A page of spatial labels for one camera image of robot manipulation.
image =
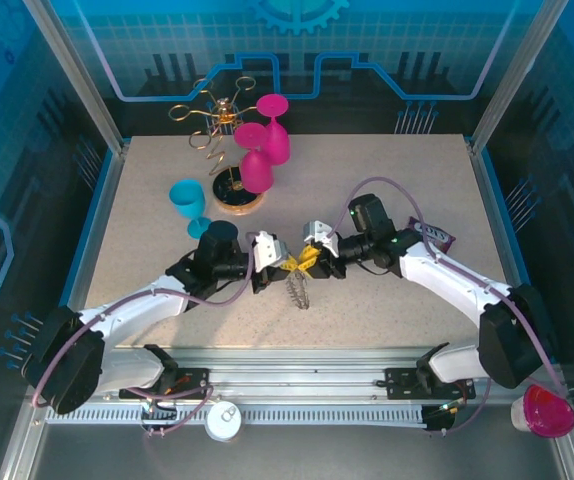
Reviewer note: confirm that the keyring with many small rings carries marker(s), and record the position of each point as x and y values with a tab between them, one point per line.
298	292

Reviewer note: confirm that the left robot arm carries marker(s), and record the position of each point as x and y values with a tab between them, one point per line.
132	305

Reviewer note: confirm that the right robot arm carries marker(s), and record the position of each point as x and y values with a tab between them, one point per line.
447	280

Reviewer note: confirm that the blue plastic wine glass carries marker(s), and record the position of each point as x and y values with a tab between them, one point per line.
187	197

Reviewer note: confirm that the purple snack packet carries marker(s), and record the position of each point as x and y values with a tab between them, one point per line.
437	237

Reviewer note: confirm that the pink plastic wine glass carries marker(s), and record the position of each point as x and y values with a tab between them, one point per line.
257	172
278	145

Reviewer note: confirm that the white tin can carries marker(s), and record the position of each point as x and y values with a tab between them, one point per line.
223	425

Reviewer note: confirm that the white cup with pink lid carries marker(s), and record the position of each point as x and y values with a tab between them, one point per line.
547	412

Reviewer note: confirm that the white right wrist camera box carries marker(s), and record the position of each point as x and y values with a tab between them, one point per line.
317	232

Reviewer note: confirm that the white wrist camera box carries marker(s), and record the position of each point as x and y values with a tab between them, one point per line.
317	232
267	250

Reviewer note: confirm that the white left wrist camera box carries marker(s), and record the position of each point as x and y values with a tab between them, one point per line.
267	250

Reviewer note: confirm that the aluminium table rail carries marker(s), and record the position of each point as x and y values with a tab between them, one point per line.
292	372

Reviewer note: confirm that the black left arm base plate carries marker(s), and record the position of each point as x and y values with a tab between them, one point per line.
192	379

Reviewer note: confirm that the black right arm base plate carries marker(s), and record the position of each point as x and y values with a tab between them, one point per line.
402	382

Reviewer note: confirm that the aluminium frame post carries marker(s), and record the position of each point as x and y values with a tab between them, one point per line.
517	75
74	75

